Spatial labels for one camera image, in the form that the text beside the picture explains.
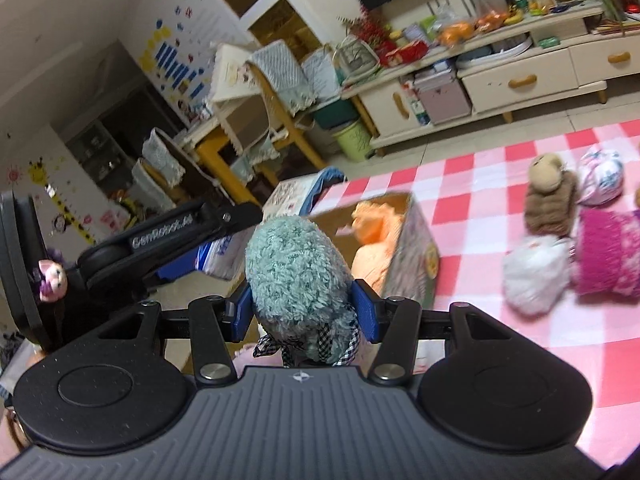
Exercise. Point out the red gift box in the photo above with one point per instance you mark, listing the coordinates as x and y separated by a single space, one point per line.
407 52

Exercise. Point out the small green box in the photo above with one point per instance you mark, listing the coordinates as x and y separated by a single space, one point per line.
550 41

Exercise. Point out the orange plush toy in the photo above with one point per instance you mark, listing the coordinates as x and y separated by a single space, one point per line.
375 260

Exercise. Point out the blue white tissue packet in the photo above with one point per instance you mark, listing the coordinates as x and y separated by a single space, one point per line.
220 260

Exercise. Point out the low bag of oranges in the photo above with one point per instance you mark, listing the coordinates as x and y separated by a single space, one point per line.
455 32

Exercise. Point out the bananas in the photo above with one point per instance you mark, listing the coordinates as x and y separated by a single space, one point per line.
514 17

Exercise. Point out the light green waste bin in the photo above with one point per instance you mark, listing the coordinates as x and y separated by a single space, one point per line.
352 142

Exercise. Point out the dark green storage bin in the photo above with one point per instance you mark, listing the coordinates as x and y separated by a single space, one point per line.
335 112

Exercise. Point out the white floral cloth bundle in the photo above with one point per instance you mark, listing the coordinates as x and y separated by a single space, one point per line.
600 175

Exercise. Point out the cream TV cabinet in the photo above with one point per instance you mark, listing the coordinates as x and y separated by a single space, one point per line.
520 85

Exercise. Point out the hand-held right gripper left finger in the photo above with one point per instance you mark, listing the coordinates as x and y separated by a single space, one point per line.
242 315

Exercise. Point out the wooden chair with lace cover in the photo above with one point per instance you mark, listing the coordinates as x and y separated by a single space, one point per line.
157 147
277 72

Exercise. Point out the giraffe wall sticker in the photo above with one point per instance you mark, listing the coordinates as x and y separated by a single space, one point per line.
60 200

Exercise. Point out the small glass fish tank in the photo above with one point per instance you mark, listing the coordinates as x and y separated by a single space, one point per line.
355 57

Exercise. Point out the pink checkered tablecloth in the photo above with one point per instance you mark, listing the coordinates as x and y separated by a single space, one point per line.
480 280

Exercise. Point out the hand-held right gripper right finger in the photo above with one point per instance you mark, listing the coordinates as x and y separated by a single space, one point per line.
367 312

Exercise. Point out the white fluffy plush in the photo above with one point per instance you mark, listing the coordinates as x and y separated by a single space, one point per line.
535 275

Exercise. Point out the teal plush with checkered bow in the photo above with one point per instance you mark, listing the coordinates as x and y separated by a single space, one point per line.
295 275

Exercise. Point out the yellow wooden table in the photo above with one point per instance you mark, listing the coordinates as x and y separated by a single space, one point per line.
215 155

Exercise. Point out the small pink doll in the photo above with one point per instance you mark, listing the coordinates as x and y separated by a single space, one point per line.
50 280

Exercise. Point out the floral storage box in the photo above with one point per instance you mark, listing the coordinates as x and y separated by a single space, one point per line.
290 195

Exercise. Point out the magenta knitted plush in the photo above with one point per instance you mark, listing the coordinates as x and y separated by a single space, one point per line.
605 250

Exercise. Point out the grey storage box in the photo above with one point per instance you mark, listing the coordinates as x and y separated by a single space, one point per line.
445 102

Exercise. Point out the green printed cardboard box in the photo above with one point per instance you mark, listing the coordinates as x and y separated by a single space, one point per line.
415 255

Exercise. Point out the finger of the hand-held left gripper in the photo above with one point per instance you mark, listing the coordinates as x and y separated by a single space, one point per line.
172 270
200 225

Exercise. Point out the cream printed paper board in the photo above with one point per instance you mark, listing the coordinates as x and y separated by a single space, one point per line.
230 72

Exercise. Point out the red berry branch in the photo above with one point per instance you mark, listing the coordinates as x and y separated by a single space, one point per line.
370 32

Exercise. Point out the colourful wall poster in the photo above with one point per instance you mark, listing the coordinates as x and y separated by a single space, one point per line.
170 60

